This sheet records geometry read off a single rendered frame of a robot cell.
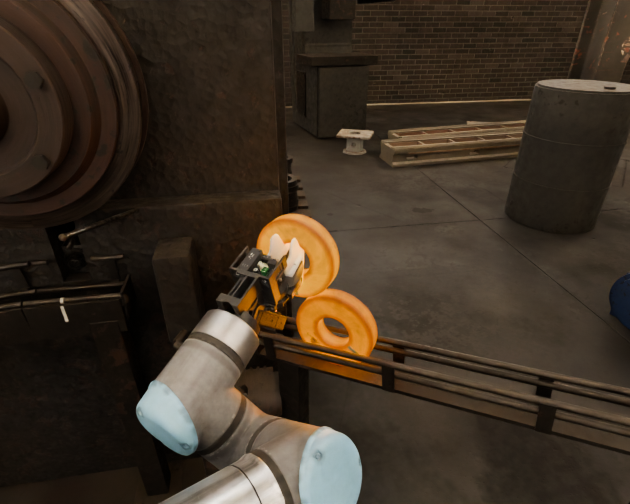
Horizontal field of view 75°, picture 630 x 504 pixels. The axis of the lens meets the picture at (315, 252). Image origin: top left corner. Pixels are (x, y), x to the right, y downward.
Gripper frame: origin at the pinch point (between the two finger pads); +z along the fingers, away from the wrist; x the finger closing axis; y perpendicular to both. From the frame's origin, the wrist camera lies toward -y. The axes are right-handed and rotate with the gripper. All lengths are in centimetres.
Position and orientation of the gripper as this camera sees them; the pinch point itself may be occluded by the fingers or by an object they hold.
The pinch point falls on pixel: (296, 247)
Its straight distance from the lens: 74.3
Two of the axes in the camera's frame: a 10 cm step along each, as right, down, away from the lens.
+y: -1.2, -7.2, -6.9
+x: -9.0, -2.1, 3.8
